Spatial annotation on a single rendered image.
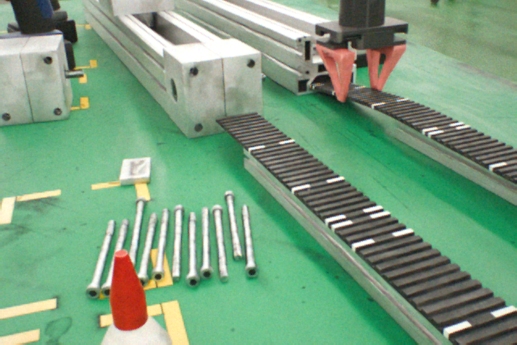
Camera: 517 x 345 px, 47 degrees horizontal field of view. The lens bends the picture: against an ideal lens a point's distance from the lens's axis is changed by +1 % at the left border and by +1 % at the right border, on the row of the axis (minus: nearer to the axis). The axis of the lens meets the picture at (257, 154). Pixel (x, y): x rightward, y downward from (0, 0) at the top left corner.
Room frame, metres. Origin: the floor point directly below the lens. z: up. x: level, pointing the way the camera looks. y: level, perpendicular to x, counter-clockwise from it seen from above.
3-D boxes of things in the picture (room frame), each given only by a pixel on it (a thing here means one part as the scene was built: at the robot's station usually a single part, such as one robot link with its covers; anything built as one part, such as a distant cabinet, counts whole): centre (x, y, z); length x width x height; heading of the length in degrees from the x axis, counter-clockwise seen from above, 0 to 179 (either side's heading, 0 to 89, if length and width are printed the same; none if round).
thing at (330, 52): (0.75, -0.13, 0.84); 0.07 x 0.07 x 0.09; 22
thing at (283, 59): (1.21, 0.04, 0.82); 0.80 x 0.10 x 0.09; 22
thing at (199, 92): (0.74, 0.04, 0.83); 0.12 x 0.09 x 0.10; 112
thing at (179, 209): (0.43, 0.07, 0.78); 0.11 x 0.01 x 0.01; 5
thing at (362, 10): (0.75, -0.14, 0.91); 0.10 x 0.07 x 0.07; 112
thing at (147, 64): (1.14, 0.22, 0.82); 0.80 x 0.10 x 0.09; 22
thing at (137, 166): (0.58, 0.13, 0.78); 0.05 x 0.03 x 0.01; 7
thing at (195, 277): (0.42, 0.06, 0.78); 0.11 x 0.01 x 0.01; 5
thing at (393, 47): (0.76, -0.15, 0.84); 0.07 x 0.07 x 0.09; 22
